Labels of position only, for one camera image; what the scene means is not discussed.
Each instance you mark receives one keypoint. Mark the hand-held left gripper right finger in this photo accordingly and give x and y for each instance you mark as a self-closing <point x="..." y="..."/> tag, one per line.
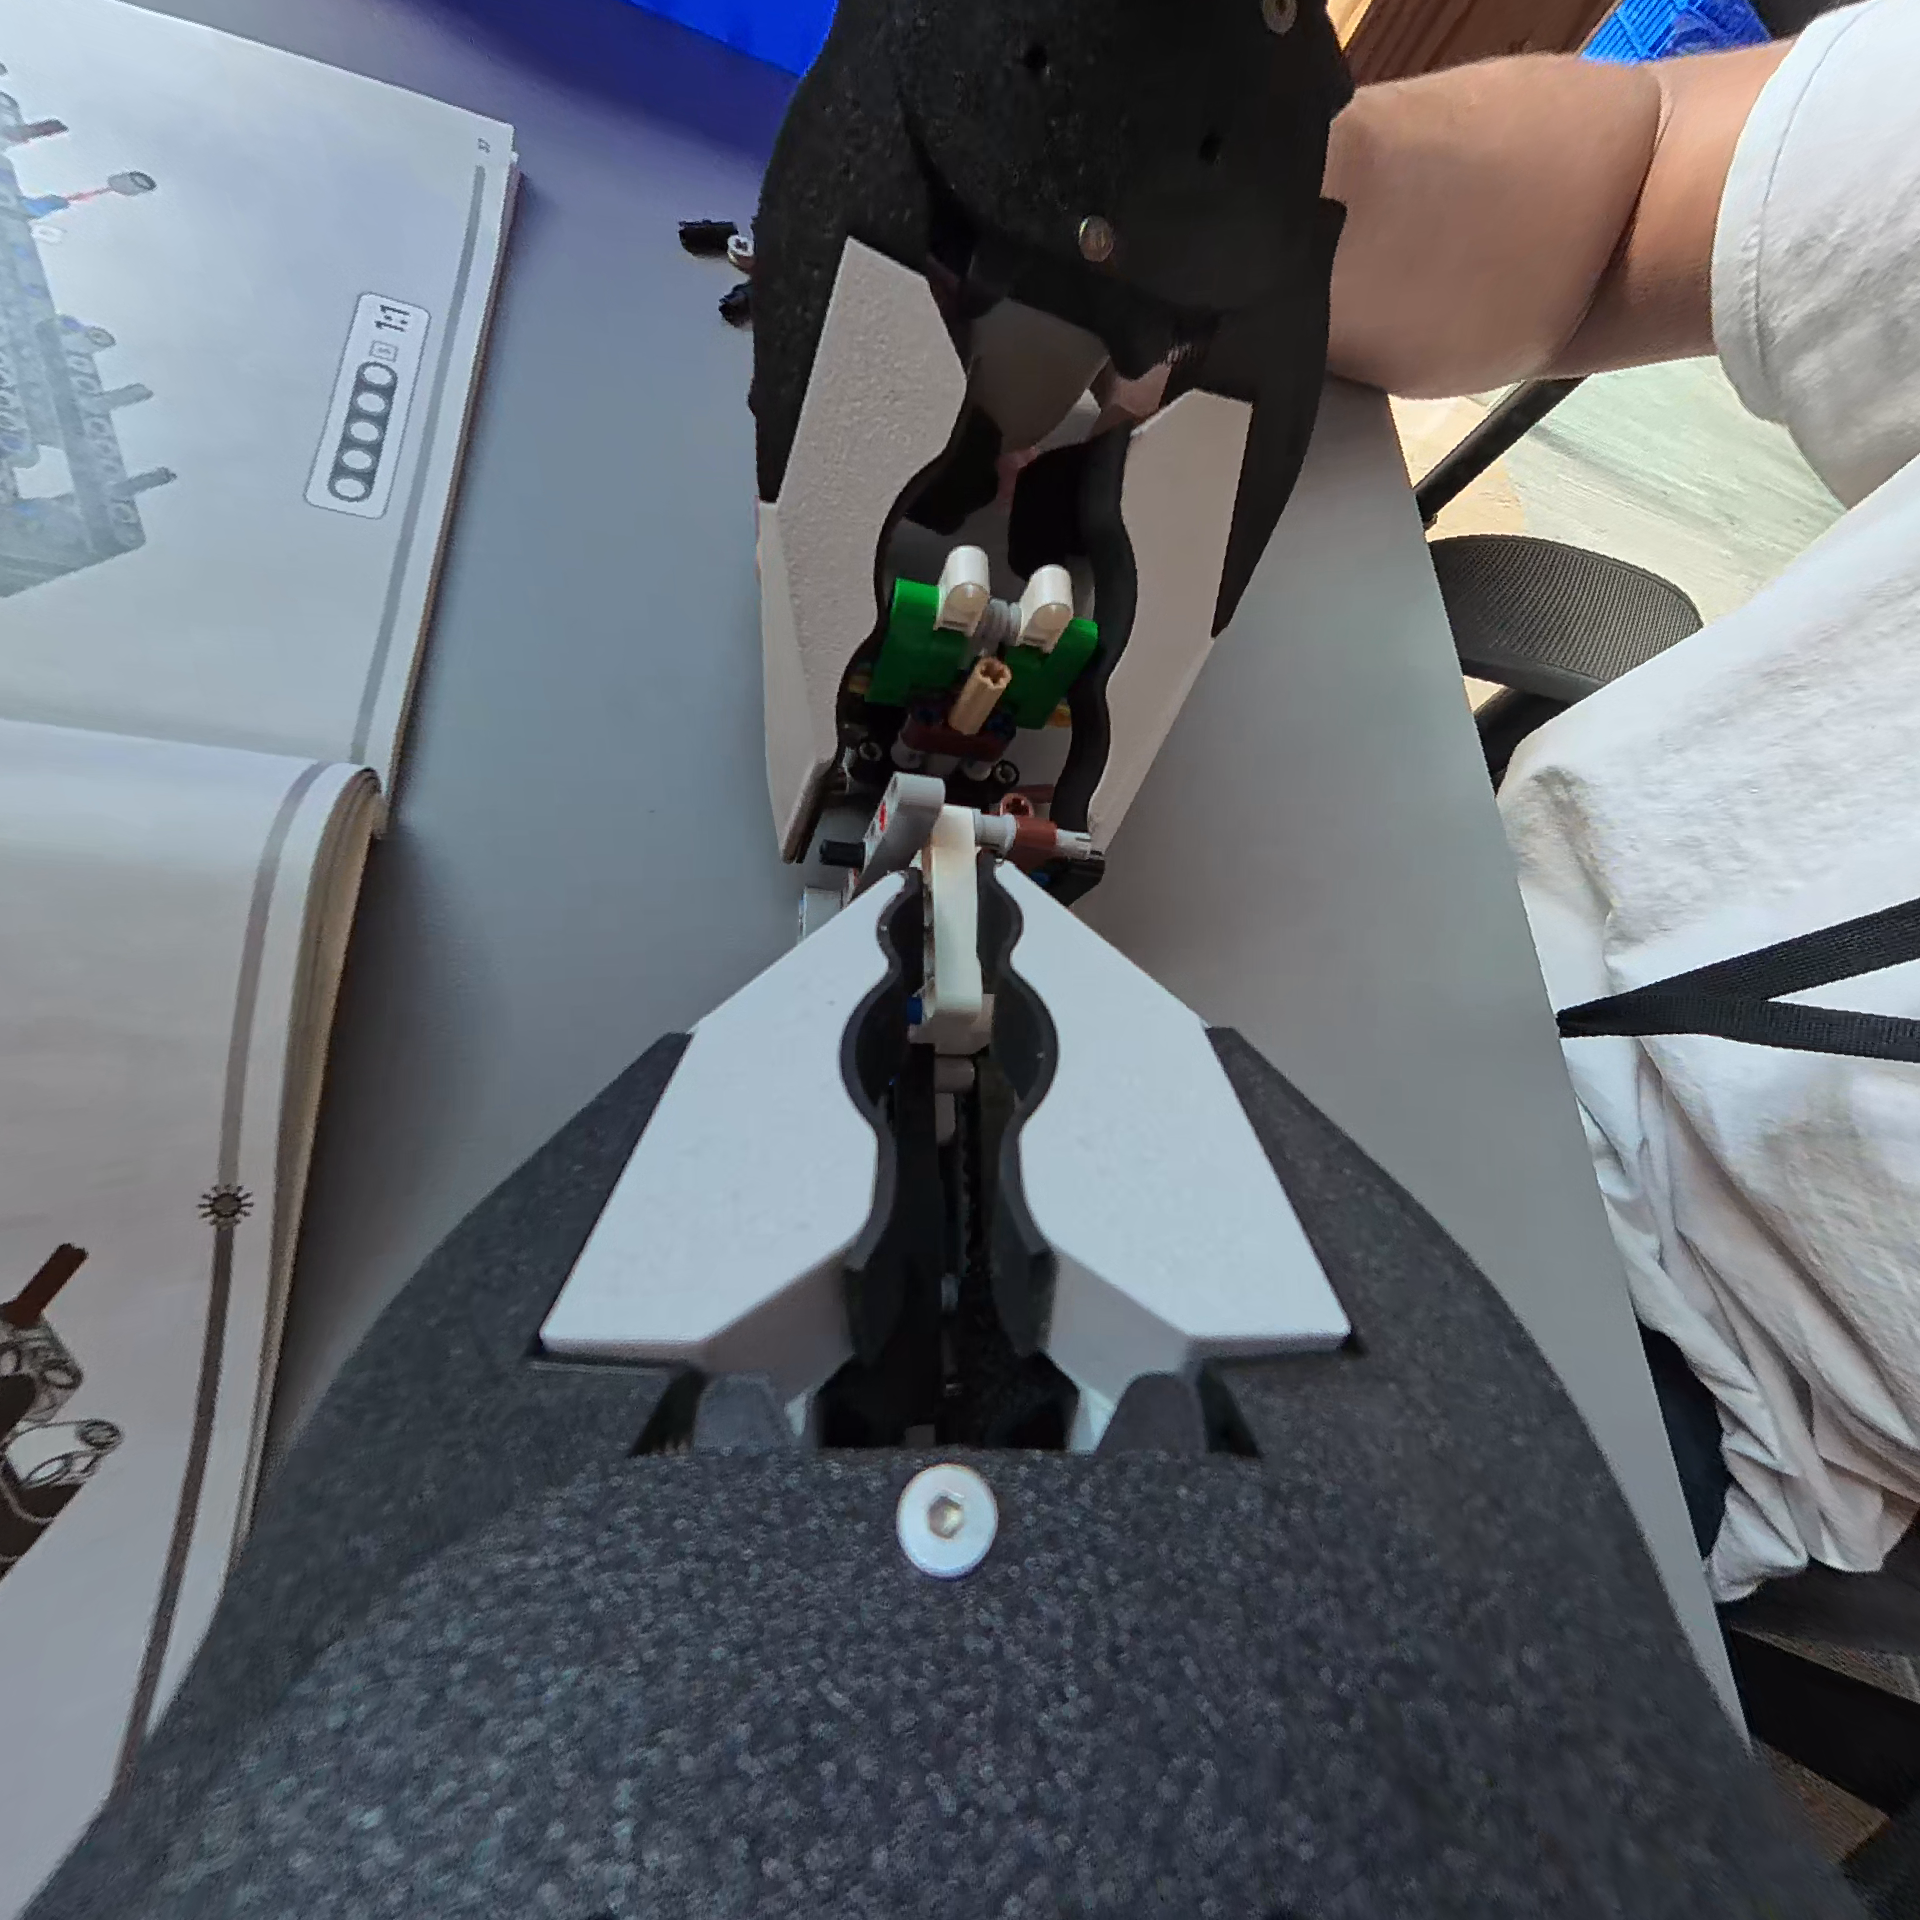
<point x="1185" y="1186"/>

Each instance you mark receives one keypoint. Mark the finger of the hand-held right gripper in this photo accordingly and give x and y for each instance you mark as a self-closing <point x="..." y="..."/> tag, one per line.
<point x="1178" y="556"/>
<point x="840" y="452"/>

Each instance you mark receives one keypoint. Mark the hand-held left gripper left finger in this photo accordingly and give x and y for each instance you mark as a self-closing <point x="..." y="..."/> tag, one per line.
<point x="721" y="1186"/>

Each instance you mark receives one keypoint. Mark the lego technic model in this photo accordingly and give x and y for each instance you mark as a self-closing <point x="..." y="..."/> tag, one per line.
<point x="930" y="652"/>

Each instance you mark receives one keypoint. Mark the person's right forearm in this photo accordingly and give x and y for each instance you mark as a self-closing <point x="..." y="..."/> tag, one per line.
<point x="1500" y="226"/>

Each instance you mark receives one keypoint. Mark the small black lego piece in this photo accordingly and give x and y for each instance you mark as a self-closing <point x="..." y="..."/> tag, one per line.
<point x="710" y="236"/>

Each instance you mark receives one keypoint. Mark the open lego instruction booklet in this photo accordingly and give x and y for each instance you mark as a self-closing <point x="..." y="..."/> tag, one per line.
<point x="180" y="601"/>

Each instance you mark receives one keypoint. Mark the blue plastic bin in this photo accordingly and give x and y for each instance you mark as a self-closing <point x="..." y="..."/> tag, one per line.
<point x="734" y="30"/>

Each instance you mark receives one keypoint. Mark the black mesh office chair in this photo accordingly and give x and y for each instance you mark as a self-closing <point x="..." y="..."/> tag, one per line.
<point x="1560" y="615"/>

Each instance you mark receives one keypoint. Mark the blue plastic crate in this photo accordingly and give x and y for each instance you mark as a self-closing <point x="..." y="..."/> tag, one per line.
<point x="1664" y="23"/>

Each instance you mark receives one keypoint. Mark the person's white shirt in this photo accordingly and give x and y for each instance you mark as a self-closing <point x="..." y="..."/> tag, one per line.
<point x="1755" y="780"/>

